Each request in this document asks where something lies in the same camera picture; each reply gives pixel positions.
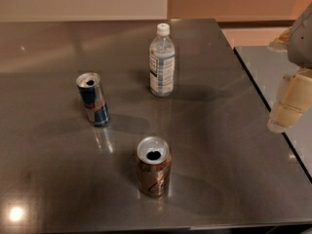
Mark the clear blue-label plastic bottle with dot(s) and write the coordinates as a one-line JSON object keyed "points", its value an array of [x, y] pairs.
{"points": [[162, 62]]}

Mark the brown gold soda can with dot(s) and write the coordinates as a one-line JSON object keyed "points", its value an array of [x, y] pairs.
{"points": [[153, 166]]}

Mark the blue silver energy drink can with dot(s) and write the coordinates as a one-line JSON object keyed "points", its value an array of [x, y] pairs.
{"points": [[91, 92]]}

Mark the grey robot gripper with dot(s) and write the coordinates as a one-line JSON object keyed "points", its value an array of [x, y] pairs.
{"points": [[301, 42]]}

